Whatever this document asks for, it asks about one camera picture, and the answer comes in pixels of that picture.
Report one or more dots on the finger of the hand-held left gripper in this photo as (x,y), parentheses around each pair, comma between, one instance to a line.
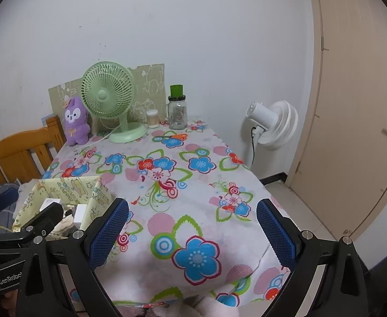
(3,201)
(48,216)

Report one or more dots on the yellow cartoon fabric box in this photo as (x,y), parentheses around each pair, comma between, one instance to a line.
(97,194)

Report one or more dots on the beige patterned board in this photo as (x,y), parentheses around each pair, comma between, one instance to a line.
(150,82)

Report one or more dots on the floral tablecloth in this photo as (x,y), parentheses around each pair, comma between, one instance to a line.
(196,204)

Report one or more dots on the beige door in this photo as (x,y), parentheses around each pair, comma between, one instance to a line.
(352,105)

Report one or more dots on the green desk fan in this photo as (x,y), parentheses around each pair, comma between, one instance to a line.
(106,94)

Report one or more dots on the beige cartoon trinket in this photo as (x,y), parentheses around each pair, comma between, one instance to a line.
(66,226)

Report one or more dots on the purple plush toy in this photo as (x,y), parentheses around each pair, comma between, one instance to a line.
(76,125)

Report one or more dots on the glass jar with green lid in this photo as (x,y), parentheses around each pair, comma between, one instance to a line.
(177,115)

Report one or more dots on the person's left hand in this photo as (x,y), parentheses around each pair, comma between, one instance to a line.
(10,303)

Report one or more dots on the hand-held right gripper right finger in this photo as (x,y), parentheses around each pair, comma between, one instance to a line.
(276,234)

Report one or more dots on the wooden bed headboard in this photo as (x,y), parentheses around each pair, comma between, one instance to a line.
(11,155)

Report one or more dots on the blue wall sticker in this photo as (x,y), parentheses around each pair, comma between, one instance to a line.
(48,120)

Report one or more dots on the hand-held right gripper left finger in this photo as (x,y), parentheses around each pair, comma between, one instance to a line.
(109,234)

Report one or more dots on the white standing fan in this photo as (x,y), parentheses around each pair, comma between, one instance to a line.
(279,122)

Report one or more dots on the cotton swab container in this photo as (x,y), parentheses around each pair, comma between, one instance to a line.
(152,119)

